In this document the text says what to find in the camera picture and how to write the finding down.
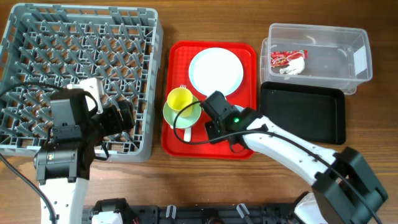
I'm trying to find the yellow plastic cup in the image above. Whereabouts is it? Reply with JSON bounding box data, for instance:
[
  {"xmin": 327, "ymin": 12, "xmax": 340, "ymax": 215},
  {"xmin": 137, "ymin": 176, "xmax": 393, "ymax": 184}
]
[{"xmin": 167, "ymin": 87, "xmax": 193, "ymax": 114}]

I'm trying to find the light green bowl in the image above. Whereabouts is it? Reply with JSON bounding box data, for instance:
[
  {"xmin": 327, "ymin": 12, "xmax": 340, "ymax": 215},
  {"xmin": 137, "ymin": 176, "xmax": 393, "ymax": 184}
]
[{"xmin": 163, "ymin": 102, "xmax": 202, "ymax": 129}]

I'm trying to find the large light blue plate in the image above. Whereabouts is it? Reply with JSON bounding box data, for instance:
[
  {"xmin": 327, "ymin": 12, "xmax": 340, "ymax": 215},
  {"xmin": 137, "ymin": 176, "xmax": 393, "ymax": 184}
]
[{"xmin": 188, "ymin": 47, "xmax": 244, "ymax": 96}]

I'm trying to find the red ketchup sachet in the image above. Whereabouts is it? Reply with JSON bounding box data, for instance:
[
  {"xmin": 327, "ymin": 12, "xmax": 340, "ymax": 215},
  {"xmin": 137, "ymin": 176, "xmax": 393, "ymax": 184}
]
[{"xmin": 271, "ymin": 50, "xmax": 308, "ymax": 67}]

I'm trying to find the white napkin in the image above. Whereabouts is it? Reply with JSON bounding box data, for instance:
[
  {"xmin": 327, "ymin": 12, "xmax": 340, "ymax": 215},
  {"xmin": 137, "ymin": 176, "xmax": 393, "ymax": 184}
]
[{"xmin": 279, "ymin": 57, "xmax": 305, "ymax": 75}]

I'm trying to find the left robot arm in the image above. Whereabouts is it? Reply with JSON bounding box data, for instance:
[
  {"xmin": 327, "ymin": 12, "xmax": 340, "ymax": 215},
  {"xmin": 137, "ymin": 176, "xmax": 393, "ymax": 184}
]
[{"xmin": 34, "ymin": 88, "xmax": 135, "ymax": 223}]

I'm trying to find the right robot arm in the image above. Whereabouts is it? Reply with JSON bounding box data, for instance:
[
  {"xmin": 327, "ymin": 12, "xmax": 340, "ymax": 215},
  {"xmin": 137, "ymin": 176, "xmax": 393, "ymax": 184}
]
[{"xmin": 200, "ymin": 91, "xmax": 388, "ymax": 223}]

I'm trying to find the grey dishwasher rack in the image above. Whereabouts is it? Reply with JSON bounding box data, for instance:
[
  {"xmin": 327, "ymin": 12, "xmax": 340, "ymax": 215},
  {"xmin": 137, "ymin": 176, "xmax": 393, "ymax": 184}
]
[{"xmin": 1, "ymin": 3, "xmax": 164, "ymax": 162}]

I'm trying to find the black waste tray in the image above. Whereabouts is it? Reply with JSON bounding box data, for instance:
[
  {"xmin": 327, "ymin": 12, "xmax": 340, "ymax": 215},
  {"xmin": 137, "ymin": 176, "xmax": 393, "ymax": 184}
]
[{"xmin": 259, "ymin": 82, "xmax": 346, "ymax": 145}]

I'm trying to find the white plastic spoon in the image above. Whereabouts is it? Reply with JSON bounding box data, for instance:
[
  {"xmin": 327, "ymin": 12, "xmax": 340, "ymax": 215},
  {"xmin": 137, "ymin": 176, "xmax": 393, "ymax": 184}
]
[{"xmin": 176, "ymin": 126, "xmax": 192, "ymax": 142}]

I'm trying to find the red plastic tray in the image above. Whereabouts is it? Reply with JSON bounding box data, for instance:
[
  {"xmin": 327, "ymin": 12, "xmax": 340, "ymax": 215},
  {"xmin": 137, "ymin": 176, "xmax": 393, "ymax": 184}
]
[{"xmin": 161, "ymin": 41, "xmax": 257, "ymax": 160}]

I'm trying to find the clear plastic bin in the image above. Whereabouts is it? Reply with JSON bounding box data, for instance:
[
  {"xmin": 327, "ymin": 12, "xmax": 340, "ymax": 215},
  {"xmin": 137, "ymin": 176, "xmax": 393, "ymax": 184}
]
[{"xmin": 259, "ymin": 23, "xmax": 373, "ymax": 95}]

